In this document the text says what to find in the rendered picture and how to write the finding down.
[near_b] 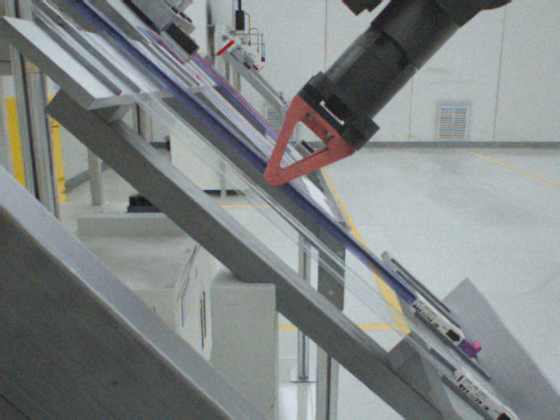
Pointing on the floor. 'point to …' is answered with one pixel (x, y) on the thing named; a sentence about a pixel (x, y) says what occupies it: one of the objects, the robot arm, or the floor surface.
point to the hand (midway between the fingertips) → (275, 174)
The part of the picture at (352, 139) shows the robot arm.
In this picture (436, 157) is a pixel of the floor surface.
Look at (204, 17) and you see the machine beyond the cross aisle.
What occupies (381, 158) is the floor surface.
